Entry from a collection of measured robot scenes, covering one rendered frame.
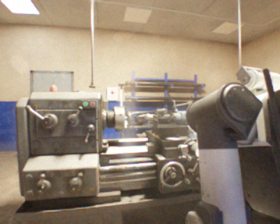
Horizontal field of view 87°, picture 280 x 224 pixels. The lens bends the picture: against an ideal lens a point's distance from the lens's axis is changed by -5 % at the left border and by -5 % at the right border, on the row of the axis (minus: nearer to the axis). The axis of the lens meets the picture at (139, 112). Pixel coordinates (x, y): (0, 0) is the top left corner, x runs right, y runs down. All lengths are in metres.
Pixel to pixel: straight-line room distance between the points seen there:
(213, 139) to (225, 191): 0.11
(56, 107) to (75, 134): 0.25
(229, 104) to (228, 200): 0.20
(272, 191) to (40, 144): 1.36
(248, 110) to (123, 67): 4.45
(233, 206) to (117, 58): 4.58
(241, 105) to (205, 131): 0.09
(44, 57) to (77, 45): 0.93
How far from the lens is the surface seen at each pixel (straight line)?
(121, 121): 1.44
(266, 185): 0.50
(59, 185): 1.34
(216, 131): 0.38
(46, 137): 1.39
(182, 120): 1.68
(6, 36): 5.54
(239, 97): 0.37
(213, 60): 5.94
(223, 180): 0.39
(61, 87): 4.69
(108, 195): 1.49
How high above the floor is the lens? 1.23
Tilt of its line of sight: 3 degrees down
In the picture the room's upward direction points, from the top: straight up
